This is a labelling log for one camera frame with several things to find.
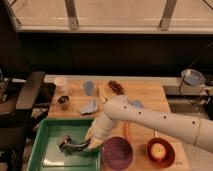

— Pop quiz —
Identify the blue cup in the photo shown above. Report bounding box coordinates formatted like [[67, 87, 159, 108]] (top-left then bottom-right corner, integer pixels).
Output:
[[83, 81, 94, 96]]

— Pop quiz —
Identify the orange carrot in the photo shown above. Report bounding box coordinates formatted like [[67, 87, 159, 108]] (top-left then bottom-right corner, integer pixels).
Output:
[[123, 122, 131, 142]]

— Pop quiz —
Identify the purple bowl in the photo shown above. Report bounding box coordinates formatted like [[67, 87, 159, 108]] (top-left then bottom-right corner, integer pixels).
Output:
[[101, 137, 133, 171]]

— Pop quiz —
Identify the yellow apple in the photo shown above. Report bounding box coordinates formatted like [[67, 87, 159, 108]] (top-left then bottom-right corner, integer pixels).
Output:
[[150, 143, 166, 160]]

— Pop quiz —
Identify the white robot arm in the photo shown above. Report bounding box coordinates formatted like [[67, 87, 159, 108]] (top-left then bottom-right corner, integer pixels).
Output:
[[85, 95, 213, 153]]

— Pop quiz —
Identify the white cup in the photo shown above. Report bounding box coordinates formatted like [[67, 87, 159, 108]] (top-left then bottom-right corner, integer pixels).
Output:
[[54, 76, 68, 94]]

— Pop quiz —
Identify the blue folded cloth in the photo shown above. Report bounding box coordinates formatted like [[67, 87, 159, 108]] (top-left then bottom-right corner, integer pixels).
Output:
[[79, 99, 98, 115]]

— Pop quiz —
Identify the small dark-filled cup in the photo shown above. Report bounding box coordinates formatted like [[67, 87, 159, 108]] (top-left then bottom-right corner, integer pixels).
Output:
[[58, 96, 70, 109]]

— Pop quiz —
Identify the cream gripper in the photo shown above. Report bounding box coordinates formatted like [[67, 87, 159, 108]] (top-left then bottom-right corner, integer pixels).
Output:
[[85, 127, 103, 149]]

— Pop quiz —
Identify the blue sponge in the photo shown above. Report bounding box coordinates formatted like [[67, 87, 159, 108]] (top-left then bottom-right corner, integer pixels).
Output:
[[129, 99, 144, 108]]

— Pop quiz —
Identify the brown grape bunch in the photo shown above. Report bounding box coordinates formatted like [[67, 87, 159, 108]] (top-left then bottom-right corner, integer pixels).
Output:
[[108, 80, 124, 95]]

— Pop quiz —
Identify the yellow banana piece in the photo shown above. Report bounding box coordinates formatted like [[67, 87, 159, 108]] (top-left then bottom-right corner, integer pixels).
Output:
[[98, 86, 108, 103]]

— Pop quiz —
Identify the blue-lidded round container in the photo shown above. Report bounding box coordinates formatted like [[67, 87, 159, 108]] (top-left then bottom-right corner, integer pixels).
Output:
[[181, 69, 205, 86]]

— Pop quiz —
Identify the green plastic tray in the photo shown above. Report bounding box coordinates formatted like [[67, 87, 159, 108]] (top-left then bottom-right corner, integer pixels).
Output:
[[27, 119, 101, 171]]

